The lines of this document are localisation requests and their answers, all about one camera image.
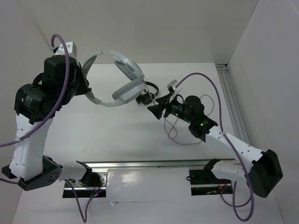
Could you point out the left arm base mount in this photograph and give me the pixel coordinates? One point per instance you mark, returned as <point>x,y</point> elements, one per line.
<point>95,186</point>

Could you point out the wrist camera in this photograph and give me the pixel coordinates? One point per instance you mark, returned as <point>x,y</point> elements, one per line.
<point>173,89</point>
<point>71,48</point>

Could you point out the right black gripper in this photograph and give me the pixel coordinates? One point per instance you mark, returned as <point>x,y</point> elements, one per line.
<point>157,109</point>

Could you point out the aluminium right side rail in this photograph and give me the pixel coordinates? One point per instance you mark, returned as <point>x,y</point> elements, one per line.
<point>233,107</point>

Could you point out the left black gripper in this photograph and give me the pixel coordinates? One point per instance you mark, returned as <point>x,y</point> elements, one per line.
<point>84,87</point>

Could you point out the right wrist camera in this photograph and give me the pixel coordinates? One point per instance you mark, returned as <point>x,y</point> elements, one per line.
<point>173,89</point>

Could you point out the aluminium rail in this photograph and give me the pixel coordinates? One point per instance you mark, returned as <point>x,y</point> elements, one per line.
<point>148,164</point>
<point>233,107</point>

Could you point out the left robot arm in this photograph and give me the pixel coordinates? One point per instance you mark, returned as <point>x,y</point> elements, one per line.
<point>35,107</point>

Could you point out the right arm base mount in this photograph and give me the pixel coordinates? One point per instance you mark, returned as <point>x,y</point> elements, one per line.
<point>202,185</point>

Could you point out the aluminium front rail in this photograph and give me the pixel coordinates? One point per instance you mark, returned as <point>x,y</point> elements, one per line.
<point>148,164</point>

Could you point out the black headphones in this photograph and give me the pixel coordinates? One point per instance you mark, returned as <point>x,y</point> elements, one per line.
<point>146,97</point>

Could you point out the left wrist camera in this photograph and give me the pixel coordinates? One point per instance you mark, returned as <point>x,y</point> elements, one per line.
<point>71,48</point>

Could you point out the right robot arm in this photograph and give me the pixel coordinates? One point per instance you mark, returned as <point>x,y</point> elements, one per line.
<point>260,169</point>

